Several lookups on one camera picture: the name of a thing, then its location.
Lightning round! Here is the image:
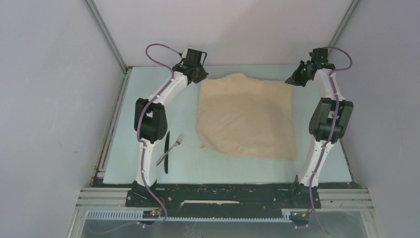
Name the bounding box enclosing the beige cloth napkin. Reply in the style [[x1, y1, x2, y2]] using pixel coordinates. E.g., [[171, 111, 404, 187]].
[[197, 73, 297, 161]]

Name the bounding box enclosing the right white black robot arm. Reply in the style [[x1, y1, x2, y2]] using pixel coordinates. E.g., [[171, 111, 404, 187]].
[[286, 60, 354, 188]]

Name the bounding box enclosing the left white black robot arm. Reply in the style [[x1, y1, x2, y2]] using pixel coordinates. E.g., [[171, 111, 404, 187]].
[[134, 59, 208, 187]]

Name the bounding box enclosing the silver fork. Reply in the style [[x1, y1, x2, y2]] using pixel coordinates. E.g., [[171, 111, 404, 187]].
[[156, 134, 185, 166]]

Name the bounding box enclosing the black knife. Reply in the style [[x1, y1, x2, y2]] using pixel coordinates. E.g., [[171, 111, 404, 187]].
[[163, 131, 170, 174]]

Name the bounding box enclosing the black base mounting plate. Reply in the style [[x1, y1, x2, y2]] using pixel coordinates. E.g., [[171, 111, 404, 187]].
[[125, 182, 321, 219]]

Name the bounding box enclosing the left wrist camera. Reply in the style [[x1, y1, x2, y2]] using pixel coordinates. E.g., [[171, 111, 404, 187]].
[[181, 48, 208, 67]]

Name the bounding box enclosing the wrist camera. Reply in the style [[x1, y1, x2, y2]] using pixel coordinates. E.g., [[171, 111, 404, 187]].
[[181, 48, 208, 67], [309, 48, 329, 64]]

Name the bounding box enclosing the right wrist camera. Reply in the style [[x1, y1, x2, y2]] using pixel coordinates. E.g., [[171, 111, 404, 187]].
[[309, 48, 329, 64]]

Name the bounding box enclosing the white slotted cable duct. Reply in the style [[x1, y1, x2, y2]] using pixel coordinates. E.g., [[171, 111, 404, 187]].
[[85, 209, 291, 223]]

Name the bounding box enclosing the aluminium frame rail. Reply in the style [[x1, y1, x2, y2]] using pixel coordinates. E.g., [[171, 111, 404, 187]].
[[76, 187, 374, 211]]

